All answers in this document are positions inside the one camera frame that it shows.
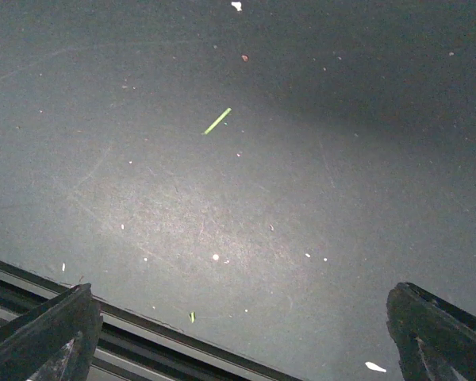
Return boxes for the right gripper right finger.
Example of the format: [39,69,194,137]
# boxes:
[386,283,476,380]

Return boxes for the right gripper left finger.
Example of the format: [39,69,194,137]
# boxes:
[0,283,103,380]

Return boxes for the green tree needle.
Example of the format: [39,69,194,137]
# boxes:
[202,107,232,135]

